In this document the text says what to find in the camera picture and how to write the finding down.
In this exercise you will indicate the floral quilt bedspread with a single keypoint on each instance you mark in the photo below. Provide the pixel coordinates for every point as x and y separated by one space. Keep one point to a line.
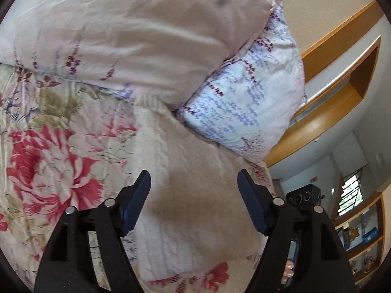
65 143

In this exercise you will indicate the beige cable knit sweater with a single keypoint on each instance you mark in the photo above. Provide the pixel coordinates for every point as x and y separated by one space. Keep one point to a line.
194 216

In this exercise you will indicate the wooden headboard frame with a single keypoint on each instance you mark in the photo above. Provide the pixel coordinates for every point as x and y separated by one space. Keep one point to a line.
342 93

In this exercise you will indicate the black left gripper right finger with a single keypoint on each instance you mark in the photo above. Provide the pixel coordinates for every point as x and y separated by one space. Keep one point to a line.
329 271

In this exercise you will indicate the blue lavender print pillow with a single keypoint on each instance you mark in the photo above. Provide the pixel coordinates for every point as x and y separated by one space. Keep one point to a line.
247 104

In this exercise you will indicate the pink pillow with green clover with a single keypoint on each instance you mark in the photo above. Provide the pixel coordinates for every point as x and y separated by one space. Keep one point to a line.
162 47

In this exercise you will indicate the person's right hand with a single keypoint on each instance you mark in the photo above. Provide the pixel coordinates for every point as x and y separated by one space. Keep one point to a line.
288 271

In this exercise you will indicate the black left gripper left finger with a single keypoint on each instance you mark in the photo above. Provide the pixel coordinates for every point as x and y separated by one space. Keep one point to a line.
67 266

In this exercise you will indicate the blue box on shelf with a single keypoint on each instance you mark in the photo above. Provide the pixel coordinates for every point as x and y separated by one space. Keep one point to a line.
370 235

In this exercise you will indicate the wooden display shelf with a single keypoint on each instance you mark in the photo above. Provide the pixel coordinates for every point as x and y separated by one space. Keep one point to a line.
364 258

